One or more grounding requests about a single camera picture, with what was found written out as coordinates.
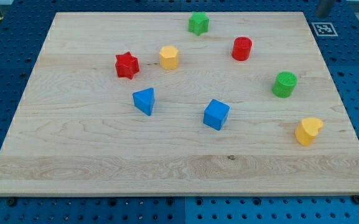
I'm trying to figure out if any yellow heart block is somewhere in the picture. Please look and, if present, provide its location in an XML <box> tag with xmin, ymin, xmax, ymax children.
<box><xmin>294</xmin><ymin>118</ymin><xmax>324</xmax><ymax>146</ymax></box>

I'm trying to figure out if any blue cube block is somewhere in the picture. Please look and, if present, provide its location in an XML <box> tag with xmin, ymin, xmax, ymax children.
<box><xmin>203</xmin><ymin>99</ymin><xmax>230</xmax><ymax>131</ymax></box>

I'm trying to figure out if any blue triangle block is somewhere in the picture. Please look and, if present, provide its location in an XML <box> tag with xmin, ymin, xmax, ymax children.
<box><xmin>133</xmin><ymin>88</ymin><xmax>155</xmax><ymax>116</ymax></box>

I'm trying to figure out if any yellow hexagon block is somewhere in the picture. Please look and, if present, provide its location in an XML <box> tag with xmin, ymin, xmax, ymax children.
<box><xmin>159</xmin><ymin>45</ymin><xmax>179</xmax><ymax>70</ymax></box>

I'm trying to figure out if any wooden board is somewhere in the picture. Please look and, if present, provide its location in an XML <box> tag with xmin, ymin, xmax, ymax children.
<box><xmin>0</xmin><ymin>12</ymin><xmax>359</xmax><ymax>197</ymax></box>

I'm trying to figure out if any red star block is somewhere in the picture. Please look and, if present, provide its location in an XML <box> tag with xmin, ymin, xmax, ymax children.
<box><xmin>115</xmin><ymin>52</ymin><xmax>139</xmax><ymax>80</ymax></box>

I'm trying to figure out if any red cylinder block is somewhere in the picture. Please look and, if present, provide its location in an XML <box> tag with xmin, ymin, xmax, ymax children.
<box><xmin>231</xmin><ymin>37</ymin><xmax>253</xmax><ymax>61</ymax></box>

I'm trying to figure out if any green star block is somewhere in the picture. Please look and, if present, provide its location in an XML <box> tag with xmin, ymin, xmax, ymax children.
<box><xmin>188</xmin><ymin>12</ymin><xmax>209</xmax><ymax>35</ymax></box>

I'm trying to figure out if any green cylinder block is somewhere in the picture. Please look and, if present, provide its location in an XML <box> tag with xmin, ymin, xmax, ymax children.
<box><xmin>272</xmin><ymin>71</ymin><xmax>298</xmax><ymax>98</ymax></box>

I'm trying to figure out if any white fiducial marker tag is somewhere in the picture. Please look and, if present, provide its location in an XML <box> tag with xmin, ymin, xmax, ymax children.
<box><xmin>312</xmin><ymin>22</ymin><xmax>338</xmax><ymax>37</ymax></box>

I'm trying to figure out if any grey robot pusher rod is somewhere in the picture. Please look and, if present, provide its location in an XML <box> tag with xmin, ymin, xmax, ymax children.
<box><xmin>315</xmin><ymin>0</ymin><xmax>335</xmax><ymax>19</ymax></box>

